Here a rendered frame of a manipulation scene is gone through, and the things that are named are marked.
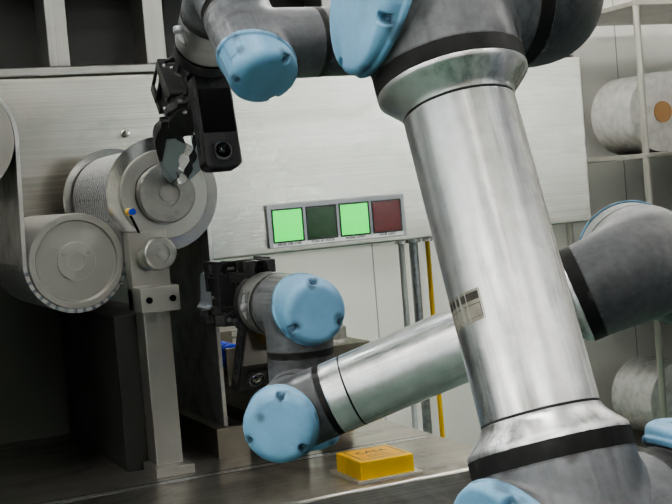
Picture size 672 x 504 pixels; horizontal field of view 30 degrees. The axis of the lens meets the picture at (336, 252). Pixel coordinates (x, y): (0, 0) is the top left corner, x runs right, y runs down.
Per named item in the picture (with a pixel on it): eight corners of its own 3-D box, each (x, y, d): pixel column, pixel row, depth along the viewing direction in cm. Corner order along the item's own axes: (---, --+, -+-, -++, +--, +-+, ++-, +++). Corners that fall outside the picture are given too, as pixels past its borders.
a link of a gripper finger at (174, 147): (163, 154, 162) (178, 102, 155) (174, 188, 158) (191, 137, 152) (139, 154, 160) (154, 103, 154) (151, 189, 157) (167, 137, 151)
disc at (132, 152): (111, 256, 159) (101, 139, 158) (110, 256, 159) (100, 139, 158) (222, 246, 165) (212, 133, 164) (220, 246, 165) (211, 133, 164)
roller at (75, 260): (33, 314, 155) (24, 217, 154) (-2, 303, 178) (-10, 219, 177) (128, 303, 159) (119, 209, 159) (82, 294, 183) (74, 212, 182)
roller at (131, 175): (124, 242, 159) (116, 151, 158) (78, 241, 182) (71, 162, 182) (210, 234, 163) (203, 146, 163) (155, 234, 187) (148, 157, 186)
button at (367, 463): (361, 483, 144) (360, 462, 144) (336, 472, 150) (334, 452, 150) (415, 472, 147) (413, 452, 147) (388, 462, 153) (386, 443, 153)
